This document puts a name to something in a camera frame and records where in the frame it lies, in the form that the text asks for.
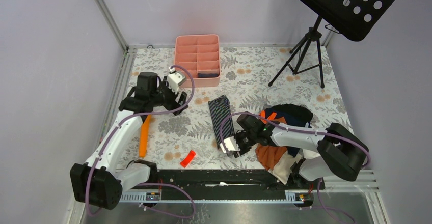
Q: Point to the striped navy garment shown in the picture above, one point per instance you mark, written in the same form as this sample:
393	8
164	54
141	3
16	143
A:
220	109

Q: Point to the floral table mat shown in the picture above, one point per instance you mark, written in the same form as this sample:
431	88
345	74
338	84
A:
250	81

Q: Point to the orange toy microphone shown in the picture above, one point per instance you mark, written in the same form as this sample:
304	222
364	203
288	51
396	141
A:
143	140

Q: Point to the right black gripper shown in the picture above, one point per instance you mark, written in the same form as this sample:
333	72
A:
237	154

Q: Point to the black music stand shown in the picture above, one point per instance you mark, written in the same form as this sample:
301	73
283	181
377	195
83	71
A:
353	19

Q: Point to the navy underwear beige waistband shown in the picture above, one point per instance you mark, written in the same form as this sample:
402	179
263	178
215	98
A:
207	75

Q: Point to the white cream garment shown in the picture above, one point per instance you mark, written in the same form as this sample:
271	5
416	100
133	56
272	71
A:
282	169

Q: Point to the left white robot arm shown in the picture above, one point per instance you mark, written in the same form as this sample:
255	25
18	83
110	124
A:
96	182

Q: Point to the small red plastic piece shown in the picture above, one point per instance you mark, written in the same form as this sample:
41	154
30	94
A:
188	159

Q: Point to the pink divided organizer tray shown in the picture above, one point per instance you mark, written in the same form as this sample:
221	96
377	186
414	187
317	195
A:
199	54

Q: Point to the black garment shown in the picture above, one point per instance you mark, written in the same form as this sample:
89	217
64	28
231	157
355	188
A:
284	110

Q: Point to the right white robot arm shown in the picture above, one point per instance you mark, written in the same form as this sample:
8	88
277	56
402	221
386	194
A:
341	154

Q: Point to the navy garment orange lettering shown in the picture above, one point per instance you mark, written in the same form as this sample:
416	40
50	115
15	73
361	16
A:
290	119

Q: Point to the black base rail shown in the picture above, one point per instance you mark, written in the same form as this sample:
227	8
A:
223	187

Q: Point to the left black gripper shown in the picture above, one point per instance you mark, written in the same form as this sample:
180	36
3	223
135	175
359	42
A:
173	104

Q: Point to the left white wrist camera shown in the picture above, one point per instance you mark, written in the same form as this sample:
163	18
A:
175	80

